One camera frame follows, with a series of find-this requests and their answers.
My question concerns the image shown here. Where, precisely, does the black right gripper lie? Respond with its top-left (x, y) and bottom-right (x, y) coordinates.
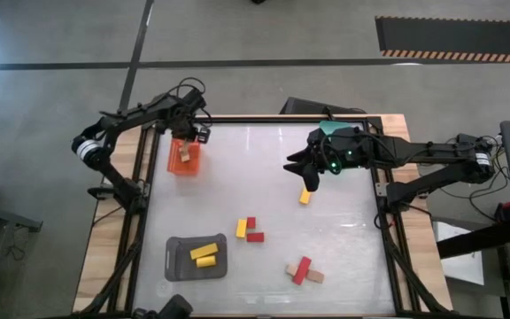
top-left (283, 128), bottom-right (371, 175)

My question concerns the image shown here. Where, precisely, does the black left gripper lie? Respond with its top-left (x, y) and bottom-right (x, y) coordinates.
top-left (168, 108), bottom-right (201, 152)

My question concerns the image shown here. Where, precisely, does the long red rectangular block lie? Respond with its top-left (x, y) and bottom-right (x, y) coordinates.
top-left (291, 255), bottom-right (313, 286)

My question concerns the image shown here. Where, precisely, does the long yellow rectangular block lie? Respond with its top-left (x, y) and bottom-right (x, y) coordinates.
top-left (189, 242), bottom-right (220, 261)

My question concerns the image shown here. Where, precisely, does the orange plastic bin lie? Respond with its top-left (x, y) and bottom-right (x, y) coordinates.
top-left (166, 136), bottom-right (202, 177)

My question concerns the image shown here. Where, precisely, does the teal plastic bin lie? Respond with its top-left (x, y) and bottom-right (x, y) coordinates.
top-left (318, 120), bottom-right (362, 147)

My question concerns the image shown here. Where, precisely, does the black flat box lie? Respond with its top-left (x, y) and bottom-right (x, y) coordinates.
top-left (280, 96), bottom-right (367, 117)

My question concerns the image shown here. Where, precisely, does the small rounded wooden block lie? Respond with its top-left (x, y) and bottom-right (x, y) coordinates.
top-left (305, 268), bottom-right (326, 285)

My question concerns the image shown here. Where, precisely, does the gray translucent plastic bin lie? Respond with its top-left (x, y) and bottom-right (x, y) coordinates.
top-left (164, 233), bottom-right (228, 283)

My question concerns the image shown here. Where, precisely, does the black rounded object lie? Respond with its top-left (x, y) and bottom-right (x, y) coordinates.
top-left (130, 293), bottom-right (194, 319)

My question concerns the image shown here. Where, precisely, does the black support beam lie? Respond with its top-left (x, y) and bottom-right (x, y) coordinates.
top-left (436, 221), bottom-right (510, 261)

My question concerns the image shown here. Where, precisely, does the white paper sheet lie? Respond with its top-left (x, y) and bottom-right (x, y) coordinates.
top-left (431, 220), bottom-right (486, 287)

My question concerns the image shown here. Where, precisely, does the black hazard-striped floor mat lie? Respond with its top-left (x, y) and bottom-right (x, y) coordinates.
top-left (374, 15), bottom-right (510, 64)

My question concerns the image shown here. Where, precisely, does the black table frame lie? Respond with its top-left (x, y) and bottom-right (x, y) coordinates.
top-left (75, 113), bottom-right (451, 318)

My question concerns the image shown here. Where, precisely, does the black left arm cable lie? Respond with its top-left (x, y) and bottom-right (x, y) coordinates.
top-left (164, 76), bottom-right (214, 132)

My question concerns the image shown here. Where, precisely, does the black cable bundle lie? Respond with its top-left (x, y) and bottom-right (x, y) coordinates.
top-left (431, 132), bottom-right (510, 222)

